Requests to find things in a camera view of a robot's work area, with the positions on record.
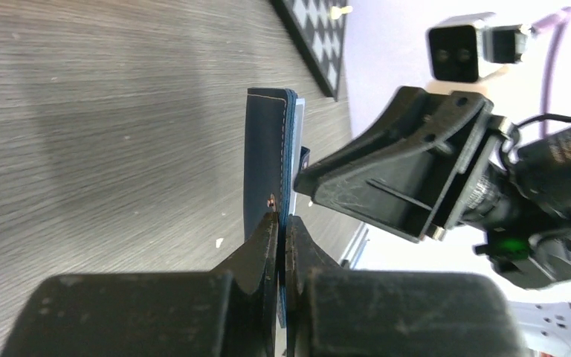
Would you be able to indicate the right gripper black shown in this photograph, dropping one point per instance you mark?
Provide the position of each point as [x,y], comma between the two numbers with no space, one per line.
[519,196]

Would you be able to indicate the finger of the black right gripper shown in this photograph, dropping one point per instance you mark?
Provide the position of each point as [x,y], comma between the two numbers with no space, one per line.
[414,169]

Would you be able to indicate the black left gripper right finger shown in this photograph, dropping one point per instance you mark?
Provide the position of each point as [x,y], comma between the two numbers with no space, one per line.
[334,311]

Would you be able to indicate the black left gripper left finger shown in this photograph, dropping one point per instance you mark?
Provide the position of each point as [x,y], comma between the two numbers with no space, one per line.
[227,311]

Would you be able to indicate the blue leather card holder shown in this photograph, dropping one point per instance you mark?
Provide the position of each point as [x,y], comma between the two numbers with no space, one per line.
[273,157]

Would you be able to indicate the black white chessboard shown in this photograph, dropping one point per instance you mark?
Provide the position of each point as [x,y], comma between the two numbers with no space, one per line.
[318,39]

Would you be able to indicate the white chess piece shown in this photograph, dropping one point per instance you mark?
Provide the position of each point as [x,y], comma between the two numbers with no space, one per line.
[336,12]

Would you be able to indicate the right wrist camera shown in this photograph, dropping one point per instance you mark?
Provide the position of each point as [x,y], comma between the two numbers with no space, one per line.
[468,48]

